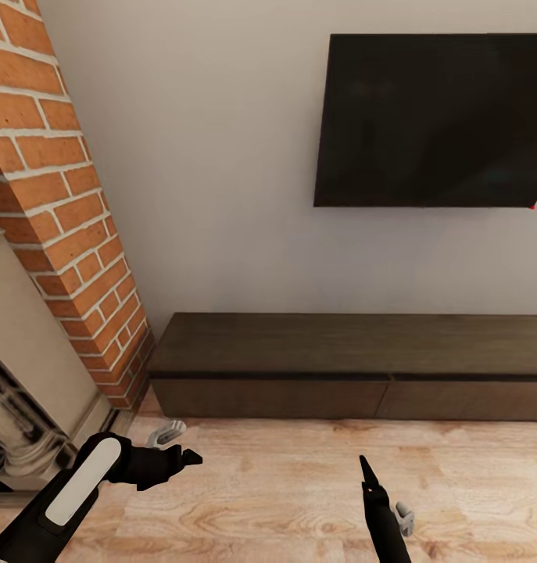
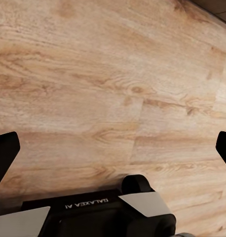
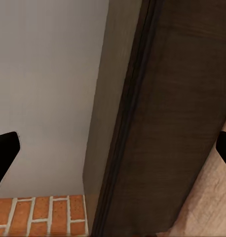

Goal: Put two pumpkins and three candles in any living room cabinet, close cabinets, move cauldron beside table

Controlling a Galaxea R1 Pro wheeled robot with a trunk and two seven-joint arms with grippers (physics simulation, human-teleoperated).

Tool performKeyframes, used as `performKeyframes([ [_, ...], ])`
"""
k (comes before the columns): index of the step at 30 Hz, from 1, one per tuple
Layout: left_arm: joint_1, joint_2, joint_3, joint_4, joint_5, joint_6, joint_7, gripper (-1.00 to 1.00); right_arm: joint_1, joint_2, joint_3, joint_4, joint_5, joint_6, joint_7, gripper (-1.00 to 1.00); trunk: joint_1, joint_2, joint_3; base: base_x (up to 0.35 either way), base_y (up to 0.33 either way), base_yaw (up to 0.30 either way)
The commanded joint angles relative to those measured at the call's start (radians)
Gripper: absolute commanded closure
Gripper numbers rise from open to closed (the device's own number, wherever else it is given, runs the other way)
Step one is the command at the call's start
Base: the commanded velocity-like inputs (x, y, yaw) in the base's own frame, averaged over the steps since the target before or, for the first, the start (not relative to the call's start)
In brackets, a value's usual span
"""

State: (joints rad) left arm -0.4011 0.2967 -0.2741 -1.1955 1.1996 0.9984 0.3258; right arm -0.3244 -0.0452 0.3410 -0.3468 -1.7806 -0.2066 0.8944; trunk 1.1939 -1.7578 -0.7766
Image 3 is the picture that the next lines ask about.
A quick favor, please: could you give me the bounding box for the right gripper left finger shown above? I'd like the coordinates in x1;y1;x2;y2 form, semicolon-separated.
0;131;20;182

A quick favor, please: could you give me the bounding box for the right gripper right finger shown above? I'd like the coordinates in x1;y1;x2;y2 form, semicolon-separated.
216;130;226;163

